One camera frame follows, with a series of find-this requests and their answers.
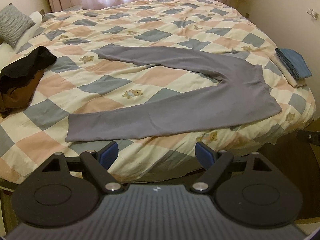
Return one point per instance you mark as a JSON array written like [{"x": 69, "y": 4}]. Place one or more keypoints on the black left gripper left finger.
[{"x": 96, "y": 165}]

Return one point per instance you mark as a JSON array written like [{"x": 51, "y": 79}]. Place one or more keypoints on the brown garment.
[{"x": 18, "y": 98}]

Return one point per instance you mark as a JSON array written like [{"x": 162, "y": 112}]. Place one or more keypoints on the folded white fleece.
[{"x": 288, "y": 76}]

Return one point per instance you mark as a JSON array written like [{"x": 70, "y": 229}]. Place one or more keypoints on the black garment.
[{"x": 23, "y": 70}]

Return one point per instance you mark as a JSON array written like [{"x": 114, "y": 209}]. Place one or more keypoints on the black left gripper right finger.
[{"x": 216, "y": 165}]

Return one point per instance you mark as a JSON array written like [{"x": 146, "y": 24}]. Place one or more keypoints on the folded blue jeans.
[{"x": 294, "y": 63}]

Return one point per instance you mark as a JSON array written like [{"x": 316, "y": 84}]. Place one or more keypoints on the clear wall hook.
[{"x": 312, "y": 13}]

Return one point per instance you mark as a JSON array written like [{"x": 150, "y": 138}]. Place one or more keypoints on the checkered pastel quilt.
[{"x": 155, "y": 76}]

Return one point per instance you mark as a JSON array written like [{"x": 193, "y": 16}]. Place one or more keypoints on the striped grey pillow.
[{"x": 13, "y": 24}]

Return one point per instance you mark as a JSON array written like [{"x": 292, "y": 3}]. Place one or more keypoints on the grey long pants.
[{"x": 240, "y": 97}]

